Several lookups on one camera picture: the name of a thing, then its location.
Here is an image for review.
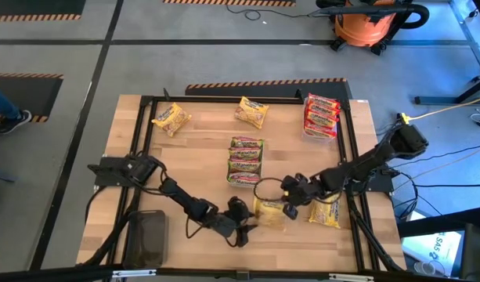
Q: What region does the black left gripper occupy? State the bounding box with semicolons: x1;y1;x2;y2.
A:
208;197;260;248

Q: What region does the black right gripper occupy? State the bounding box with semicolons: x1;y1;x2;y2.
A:
280;175;329;221

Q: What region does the yellow creamy chicken ramen pack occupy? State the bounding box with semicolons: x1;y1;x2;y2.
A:
252;195;288;231
308;193;341;230
233;96;270;130
151;102;193;138

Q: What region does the lime chili shrimp ramen pack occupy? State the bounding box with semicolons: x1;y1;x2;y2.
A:
229;146;263;161
226;172;262;187
230;136;265;150
227;159;262;175

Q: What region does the red beef ramen pack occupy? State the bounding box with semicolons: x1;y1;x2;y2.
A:
306;102;340;118
303;120;337;139
308;92;341;110
305;110;338;129

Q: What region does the dark translucent plastic bin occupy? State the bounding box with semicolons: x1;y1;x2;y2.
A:
123;209;169;270

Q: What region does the white plastic bin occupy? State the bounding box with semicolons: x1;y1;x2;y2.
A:
226;135;265;189

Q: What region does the stack of red noodle packets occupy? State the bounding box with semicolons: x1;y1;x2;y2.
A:
301;92;341;144

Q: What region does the black hazard-striped floor mat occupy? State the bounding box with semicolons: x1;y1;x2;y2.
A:
162;0;298;8
0;72;65;123
0;0;87;23
184;77;353;102

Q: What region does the clear plastic cup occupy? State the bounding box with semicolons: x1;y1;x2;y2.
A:
413;260;438;277

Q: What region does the white paper sign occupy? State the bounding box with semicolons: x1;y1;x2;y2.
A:
402;230;466;277

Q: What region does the black floor stand base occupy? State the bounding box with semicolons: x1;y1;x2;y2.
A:
413;72;480;107

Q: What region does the orange shop vacuum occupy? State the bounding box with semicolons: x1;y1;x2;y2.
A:
315;0;431;56

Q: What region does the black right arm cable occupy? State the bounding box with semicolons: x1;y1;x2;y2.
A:
253;177;288;204

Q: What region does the silver metal bracket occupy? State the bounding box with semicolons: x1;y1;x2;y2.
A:
111;269;157;279
328;273;376;282

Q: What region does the black metal table frame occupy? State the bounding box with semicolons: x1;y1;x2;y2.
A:
106;88;405;281

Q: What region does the yellow extension cord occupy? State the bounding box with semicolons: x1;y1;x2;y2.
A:
397;95;480;125

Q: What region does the black floor cable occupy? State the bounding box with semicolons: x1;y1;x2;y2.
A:
402;142;480;166
226;3;317;22

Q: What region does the black vacuum hose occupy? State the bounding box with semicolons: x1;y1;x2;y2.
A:
308;2;431;31

